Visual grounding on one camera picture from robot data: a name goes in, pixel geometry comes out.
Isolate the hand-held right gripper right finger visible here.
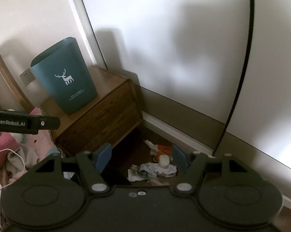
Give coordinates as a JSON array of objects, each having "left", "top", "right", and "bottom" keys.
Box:
[{"left": 172, "top": 144, "right": 257, "bottom": 195}]

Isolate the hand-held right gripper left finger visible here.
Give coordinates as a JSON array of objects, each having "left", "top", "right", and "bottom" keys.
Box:
[{"left": 29, "top": 143, "right": 112, "bottom": 195}]

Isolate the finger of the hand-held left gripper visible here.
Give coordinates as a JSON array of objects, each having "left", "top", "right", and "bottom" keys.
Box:
[{"left": 0, "top": 110, "right": 60, "bottom": 135}]

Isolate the white purple wrapper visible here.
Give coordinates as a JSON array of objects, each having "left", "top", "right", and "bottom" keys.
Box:
[{"left": 157, "top": 164, "right": 178, "bottom": 178}]

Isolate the orange wrapper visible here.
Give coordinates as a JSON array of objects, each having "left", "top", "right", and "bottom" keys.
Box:
[{"left": 151, "top": 144, "right": 173, "bottom": 162}]

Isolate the white paper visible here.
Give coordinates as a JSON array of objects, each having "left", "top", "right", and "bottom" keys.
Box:
[{"left": 127, "top": 164, "right": 146, "bottom": 182}]

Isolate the pink paper scrap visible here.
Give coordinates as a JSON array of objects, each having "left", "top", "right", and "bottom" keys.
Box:
[{"left": 147, "top": 178, "right": 165, "bottom": 186}]

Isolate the teal deer print waste bin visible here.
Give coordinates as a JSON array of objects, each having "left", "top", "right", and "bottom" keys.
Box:
[{"left": 30, "top": 37, "right": 99, "bottom": 115}]

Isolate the pink printed blanket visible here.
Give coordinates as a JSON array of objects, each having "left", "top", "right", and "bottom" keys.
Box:
[{"left": 0, "top": 106, "right": 62, "bottom": 182}]

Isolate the white cloth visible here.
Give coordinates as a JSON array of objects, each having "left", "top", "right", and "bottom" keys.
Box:
[{"left": 5, "top": 147, "right": 38, "bottom": 176}]

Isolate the wooden nightstand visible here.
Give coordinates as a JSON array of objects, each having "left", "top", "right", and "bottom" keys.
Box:
[{"left": 40, "top": 65, "right": 144, "bottom": 157}]

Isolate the wooden bed headboard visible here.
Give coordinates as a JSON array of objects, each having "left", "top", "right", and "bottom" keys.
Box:
[{"left": 0, "top": 47, "right": 36, "bottom": 113}]

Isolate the white sliding wardrobe door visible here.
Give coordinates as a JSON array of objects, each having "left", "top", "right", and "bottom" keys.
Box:
[{"left": 81, "top": 0, "right": 254, "bottom": 154}]

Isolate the white cable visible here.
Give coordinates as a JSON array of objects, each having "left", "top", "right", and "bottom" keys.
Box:
[{"left": 0, "top": 148, "right": 27, "bottom": 174}]

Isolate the grey wall socket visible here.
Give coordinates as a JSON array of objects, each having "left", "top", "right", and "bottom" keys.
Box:
[{"left": 20, "top": 69, "right": 36, "bottom": 86}]

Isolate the white wardrobe frame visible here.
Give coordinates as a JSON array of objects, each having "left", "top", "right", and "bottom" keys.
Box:
[{"left": 62, "top": 0, "right": 108, "bottom": 69}]

